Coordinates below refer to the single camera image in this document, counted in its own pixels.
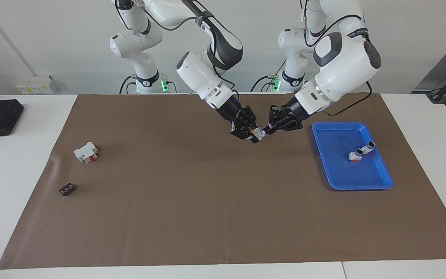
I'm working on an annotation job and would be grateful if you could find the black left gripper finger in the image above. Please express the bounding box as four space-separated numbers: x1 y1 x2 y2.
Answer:
264 123 301 135
269 105 285 124

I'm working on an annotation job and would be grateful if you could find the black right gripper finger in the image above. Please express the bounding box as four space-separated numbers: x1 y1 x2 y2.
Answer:
231 122 260 144
244 105 259 129

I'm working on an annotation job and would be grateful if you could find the blue plastic tray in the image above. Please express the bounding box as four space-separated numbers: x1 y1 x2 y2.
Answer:
311 122 395 191

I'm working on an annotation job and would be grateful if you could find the brown table mat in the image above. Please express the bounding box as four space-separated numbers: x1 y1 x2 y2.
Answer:
0 92 446 270

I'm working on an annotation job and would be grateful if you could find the white circuit breaker red lever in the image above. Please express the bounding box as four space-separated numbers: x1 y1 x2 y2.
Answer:
73 142 99 164

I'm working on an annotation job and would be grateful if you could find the black left arm base cable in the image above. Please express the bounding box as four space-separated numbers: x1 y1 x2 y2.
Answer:
250 57 288 93

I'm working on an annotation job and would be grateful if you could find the black arm base cable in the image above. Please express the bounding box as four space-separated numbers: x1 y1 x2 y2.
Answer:
250 57 288 93
119 75 138 95

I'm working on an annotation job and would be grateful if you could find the black right arm base cable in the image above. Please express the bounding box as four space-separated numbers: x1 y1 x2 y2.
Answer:
119 75 138 95

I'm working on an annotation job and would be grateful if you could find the white wall outlet box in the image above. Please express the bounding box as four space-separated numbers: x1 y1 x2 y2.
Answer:
15 75 59 95

